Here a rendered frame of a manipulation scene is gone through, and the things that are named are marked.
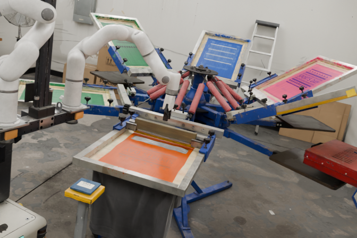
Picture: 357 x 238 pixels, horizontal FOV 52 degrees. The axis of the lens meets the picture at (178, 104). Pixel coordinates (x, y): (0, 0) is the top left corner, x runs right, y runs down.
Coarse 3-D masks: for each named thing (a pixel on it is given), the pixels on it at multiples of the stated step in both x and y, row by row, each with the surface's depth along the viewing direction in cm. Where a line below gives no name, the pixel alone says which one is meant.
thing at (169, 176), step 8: (176, 144) 228; (168, 152) 214; (176, 152) 216; (176, 160) 205; (184, 160) 207; (144, 168) 189; (152, 168) 190; (176, 168) 196; (152, 176) 182; (160, 176) 183; (168, 176) 185
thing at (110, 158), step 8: (144, 136) 232; (120, 144) 213; (128, 144) 215; (136, 144) 217; (144, 144) 219; (152, 144) 221; (112, 152) 200; (104, 160) 189; (112, 160) 191; (120, 160) 193; (128, 160) 194; (128, 168) 186; (136, 168) 187
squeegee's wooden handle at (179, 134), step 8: (136, 120) 231; (144, 120) 230; (144, 128) 230; (152, 128) 229; (160, 128) 228; (168, 128) 226; (176, 128) 226; (168, 136) 227; (176, 136) 226; (184, 136) 225; (192, 136) 223
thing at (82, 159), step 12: (120, 132) 226; (96, 144) 198; (84, 156) 184; (204, 156) 211; (96, 168) 177; (108, 168) 175; (120, 168) 176; (192, 168) 191; (132, 180) 173; (144, 180) 172; (156, 180) 172; (192, 180) 185; (168, 192) 170; (180, 192) 168
